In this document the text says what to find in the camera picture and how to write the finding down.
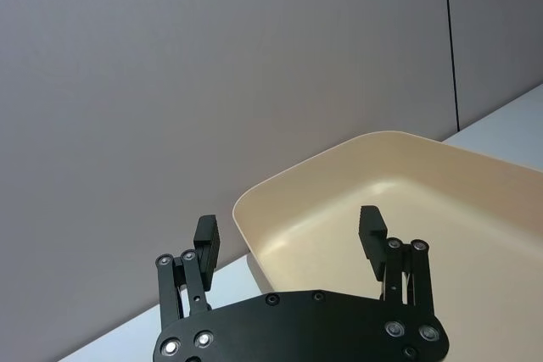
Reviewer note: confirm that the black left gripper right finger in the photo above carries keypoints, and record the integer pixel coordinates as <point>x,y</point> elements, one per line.
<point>373,239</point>

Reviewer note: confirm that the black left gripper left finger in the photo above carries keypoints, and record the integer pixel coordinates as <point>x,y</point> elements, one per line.
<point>207,252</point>

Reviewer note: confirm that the cream plastic tray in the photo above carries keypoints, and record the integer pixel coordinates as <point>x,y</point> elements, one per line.
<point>441,184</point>

